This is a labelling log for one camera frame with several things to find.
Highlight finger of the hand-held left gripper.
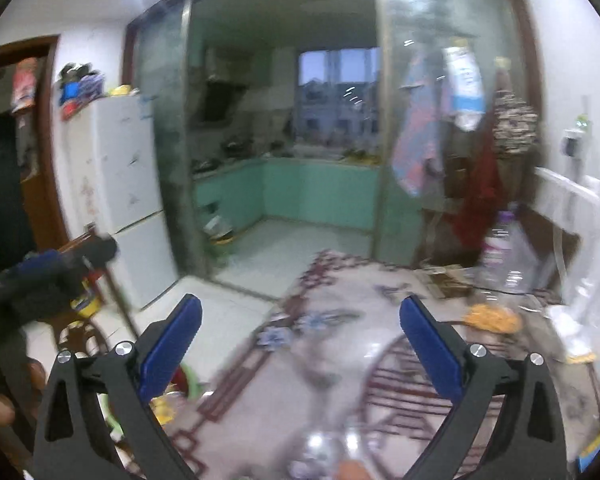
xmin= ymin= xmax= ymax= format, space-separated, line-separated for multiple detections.
xmin=77 ymin=236 xmax=118 ymax=267
xmin=22 ymin=251 xmax=66 ymax=276

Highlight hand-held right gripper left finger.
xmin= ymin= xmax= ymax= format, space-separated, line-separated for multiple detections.
xmin=31 ymin=294 xmax=203 ymax=480

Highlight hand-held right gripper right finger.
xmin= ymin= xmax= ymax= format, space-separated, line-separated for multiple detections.
xmin=399 ymin=294 xmax=567 ymax=480

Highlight red bin with green rim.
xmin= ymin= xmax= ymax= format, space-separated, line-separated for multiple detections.
xmin=97 ymin=365 xmax=206 ymax=441

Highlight person's left hand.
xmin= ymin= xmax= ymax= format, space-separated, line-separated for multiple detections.
xmin=0 ymin=355 xmax=48 ymax=428

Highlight carved wooden chair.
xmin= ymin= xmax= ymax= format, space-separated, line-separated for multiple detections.
xmin=55 ymin=225 xmax=141 ymax=351

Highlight yellow plastic toy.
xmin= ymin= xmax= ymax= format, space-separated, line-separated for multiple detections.
xmin=72 ymin=290 xmax=103 ymax=318

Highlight bag of orange snacks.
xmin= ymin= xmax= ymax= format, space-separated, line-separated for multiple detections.
xmin=462 ymin=305 xmax=523 ymax=333

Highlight brown snack packet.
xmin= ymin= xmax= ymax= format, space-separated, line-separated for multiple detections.
xmin=420 ymin=267 xmax=473 ymax=298

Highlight white refrigerator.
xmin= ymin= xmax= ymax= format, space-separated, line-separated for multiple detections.
xmin=77 ymin=95 xmax=178 ymax=311

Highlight clear bottle with purple label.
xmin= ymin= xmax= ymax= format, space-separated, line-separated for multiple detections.
xmin=480 ymin=210 xmax=518 ymax=293

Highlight green yellow kitchen bin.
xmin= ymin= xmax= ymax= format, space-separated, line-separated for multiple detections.
xmin=202 ymin=215 xmax=236 ymax=256

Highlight clear zip bag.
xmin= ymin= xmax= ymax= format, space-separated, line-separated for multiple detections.
xmin=505 ymin=220 xmax=541 ymax=296

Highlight dark wooden chair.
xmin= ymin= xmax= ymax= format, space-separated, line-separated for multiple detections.
xmin=517 ymin=205 xmax=581 ymax=291

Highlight blue purple plastic basket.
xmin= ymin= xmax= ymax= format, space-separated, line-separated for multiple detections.
xmin=57 ymin=72 xmax=106 ymax=121

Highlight red cloth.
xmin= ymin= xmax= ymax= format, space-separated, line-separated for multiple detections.
xmin=452 ymin=120 xmax=506 ymax=248

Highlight white desk lamp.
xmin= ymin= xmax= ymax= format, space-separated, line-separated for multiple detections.
xmin=532 ymin=165 xmax=600 ymax=361

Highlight black range hood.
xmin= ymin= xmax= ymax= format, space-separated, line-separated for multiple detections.
xmin=200 ymin=77 xmax=246 ymax=123

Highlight checkered cloth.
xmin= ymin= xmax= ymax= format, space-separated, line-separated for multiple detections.
xmin=391 ymin=50 xmax=443 ymax=197

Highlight teal kitchen base cabinets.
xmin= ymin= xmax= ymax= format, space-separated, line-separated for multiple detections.
xmin=192 ymin=155 xmax=381 ymax=233

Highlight lettered brown bag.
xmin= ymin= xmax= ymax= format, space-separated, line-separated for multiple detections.
xmin=492 ymin=95 xmax=540 ymax=156

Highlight blue white hanging packet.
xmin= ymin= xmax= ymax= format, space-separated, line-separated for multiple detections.
xmin=442 ymin=45 xmax=486 ymax=131

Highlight kitchen window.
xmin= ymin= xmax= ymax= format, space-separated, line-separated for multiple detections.
xmin=297 ymin=47 xmax=381 ymax=146

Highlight glass sliding door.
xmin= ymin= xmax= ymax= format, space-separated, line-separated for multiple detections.
xmin=375 ymin=0 xmax=536 ymax=261

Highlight wall poster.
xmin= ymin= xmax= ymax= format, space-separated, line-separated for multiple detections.
xmin=11 ymin=57 xmax=38 ymax=113

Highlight white wall power strip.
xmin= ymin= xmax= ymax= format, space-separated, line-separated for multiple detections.
xmin=562 ymin=95 xmax=593 ymax=161

